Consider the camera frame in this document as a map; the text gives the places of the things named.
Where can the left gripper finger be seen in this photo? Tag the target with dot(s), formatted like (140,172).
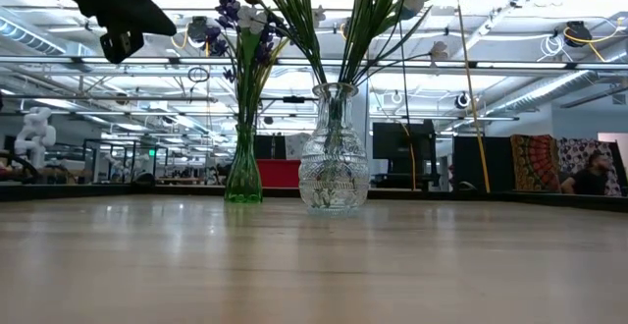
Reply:
(122,45)
(154,22)

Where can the white artificial flower bunch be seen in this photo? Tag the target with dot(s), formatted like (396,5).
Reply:
(368,29)
(304,29)

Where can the green glass vase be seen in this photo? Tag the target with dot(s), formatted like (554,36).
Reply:
(244,172)

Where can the clear cut glass vase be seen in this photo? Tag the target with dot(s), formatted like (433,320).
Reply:
(333,167)

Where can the long ceiling light strip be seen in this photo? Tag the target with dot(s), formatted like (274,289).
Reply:
(515,64)

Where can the white robot figure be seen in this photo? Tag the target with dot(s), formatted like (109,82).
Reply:
(35,132)

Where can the small black monitor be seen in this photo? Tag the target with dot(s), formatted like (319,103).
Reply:
(272,147)

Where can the purple patterned cloth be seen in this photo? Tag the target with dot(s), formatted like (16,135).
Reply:
(574,154)

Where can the orange mandala tapestry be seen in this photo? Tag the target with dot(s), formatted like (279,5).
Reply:
(535,162)

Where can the black cabinet panel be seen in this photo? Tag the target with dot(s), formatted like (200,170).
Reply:
(483,164)

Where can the white patterned panel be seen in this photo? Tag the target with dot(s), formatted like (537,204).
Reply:
(294,146)

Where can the red plastic bin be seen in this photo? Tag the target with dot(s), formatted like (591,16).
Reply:
(279,173)

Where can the person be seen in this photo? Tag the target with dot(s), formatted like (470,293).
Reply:
(589,181)

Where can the black metal workstation frame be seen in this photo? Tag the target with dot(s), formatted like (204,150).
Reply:
(122,141)

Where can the silver ventilation duct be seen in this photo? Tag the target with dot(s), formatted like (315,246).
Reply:
(554,86)

